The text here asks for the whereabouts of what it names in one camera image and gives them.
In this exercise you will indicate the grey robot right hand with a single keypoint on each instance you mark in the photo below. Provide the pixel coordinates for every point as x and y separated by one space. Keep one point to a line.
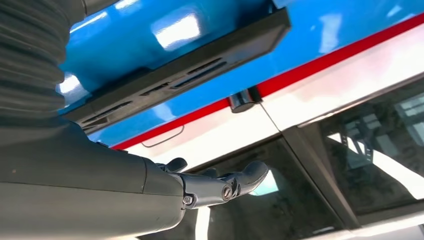
82 198

